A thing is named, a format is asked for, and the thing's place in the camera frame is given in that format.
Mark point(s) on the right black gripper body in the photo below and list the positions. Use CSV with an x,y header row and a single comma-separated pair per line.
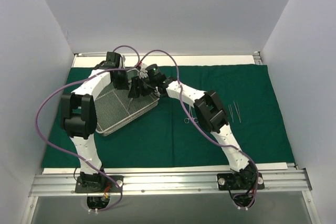
x,y
139,87

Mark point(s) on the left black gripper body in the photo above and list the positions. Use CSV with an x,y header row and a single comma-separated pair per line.
x,y
119,84

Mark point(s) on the wire mesh instrument tray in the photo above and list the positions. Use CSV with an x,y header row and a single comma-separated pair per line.
x,y
112,109

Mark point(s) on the green surgical drape cloth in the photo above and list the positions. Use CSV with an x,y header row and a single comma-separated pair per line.
x,y
161,139

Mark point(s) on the steel tweezers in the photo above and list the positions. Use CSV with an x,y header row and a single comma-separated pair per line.
x,y
237,111
231,113

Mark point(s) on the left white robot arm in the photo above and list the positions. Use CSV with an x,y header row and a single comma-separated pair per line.
x,y
79,118

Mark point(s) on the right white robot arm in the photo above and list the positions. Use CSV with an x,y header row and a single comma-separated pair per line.
x,y
211,117

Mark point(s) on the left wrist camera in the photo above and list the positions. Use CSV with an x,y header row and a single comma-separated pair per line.
x,y
113,58

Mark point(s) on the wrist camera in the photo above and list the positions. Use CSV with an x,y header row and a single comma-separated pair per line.
x,y
155,75
113,58

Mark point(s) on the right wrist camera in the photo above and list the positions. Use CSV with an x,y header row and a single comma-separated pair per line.
x,y
155,75

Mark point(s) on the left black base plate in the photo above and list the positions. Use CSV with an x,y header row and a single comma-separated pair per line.
x,y
96,183

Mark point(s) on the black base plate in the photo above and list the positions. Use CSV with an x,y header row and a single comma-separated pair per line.
x,y
96,183
236,181

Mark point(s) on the right aluminium rail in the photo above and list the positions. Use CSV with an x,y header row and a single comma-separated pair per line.
x,y
273,144

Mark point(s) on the aluminium rail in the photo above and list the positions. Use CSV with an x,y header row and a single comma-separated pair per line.
x,y
273,144
170,183

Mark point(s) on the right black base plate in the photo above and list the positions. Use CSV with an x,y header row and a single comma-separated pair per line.
x,y
236,181

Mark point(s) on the front aluminium rail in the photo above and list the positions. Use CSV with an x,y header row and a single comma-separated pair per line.
x,y
170,183

